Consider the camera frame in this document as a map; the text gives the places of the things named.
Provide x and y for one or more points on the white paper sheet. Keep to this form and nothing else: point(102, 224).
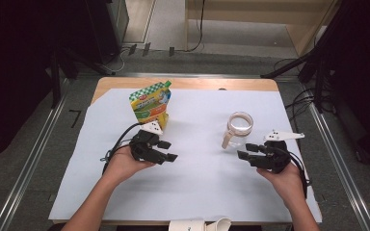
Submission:
point(205, 179)

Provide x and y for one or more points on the dark floor bracket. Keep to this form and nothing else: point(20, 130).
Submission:
point(132, 49)
point(171, 51)
point(146, 49)

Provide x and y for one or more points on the yellow green spout pouch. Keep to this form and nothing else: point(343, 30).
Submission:
point(149, 102)

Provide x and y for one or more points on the dark curtain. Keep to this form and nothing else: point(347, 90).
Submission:
point(13, 64)
point(363, 64)

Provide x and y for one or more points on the white plastic object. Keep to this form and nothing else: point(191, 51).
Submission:
point(189, 225)

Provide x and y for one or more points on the person's right hand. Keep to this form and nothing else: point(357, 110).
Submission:
point(287, 184)

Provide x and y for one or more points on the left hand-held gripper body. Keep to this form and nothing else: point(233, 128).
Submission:
point(141, 146)

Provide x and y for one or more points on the black cabinet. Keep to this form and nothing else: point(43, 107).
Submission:
point(109, 29)

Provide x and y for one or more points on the metal floor rail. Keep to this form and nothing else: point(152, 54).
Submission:
point(340, 160)
point(29, 166)

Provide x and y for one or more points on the light wooden shelf unit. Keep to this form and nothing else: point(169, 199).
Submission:
point(244, 12)

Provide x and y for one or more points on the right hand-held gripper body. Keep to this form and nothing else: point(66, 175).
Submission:
point(276, 157)

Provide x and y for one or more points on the person's left hand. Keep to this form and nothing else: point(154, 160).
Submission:
point(122, 165)

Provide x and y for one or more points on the wooden table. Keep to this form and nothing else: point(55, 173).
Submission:
point(205, 84)

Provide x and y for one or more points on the black metal stand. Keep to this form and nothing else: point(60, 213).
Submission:
point(318, 70)
point(56, 80)

